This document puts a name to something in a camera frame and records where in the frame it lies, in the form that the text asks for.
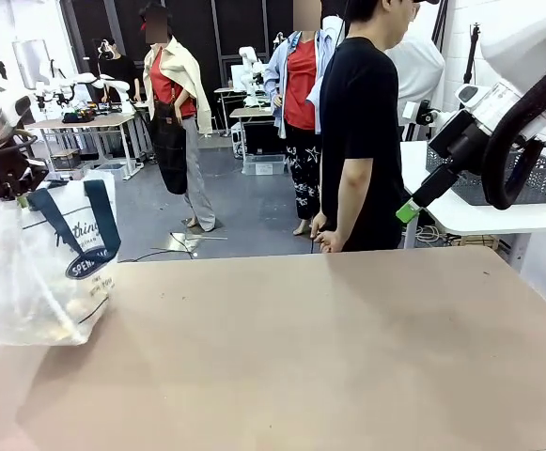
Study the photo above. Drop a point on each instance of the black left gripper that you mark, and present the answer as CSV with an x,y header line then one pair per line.
x,y
4,176

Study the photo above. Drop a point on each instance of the white side table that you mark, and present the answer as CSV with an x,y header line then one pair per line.
x,y
488,218

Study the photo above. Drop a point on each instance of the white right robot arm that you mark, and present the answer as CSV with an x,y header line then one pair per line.
x,y
517,80

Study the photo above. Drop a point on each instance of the mannequin with blue shirt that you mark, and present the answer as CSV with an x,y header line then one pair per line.
x,y
296,108

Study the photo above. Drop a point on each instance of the clear plastic storage box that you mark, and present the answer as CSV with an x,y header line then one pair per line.
x,y
264,164

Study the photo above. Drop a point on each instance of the grey wall board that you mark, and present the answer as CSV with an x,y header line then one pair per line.
x,y
30,63

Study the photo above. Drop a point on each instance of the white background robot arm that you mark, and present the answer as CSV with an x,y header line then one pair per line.
x,y
98,82

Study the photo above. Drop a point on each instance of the figure in white shirt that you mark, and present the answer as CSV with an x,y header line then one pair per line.
x,y
418,80

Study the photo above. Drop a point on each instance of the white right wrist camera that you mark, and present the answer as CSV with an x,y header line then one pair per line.
x,y
418,113

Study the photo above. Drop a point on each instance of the grey background work table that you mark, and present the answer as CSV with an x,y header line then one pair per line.
x,y
84,123

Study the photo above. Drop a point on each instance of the black tripod by board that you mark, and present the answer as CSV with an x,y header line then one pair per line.
x,y
1,70

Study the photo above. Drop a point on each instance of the person's right hand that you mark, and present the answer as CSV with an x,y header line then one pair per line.
x,y
331,239

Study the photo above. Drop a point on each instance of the background person in black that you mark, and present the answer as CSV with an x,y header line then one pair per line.
x,y
115,66

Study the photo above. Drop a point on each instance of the large grey plastic basket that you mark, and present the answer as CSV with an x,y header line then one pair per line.
x,y
535,185

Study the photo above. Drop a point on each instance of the shiny metal sheet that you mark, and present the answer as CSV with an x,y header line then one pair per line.
x,y
192,240

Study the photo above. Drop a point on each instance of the white robot arm by monitor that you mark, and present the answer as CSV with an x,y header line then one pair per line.
x,y
251,70

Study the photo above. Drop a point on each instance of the wooden crate under table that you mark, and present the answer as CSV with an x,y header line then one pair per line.
x,y
479,240

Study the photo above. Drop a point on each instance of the small grey background desk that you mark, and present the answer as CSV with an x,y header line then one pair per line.
x,y
249,113

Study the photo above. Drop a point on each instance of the translucent white shopping bag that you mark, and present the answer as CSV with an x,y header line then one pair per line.
x,y
33,272

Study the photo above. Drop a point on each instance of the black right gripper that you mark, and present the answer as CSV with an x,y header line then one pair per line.
x,y
458,141

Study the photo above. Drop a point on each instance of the person in black t-shirt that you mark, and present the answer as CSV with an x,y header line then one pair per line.
x,y
362,117

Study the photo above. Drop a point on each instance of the person's right forearm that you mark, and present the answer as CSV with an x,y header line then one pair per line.
x,y
350,202

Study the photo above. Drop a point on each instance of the mannequin with cream jacket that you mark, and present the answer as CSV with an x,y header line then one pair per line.
x,y
174,103

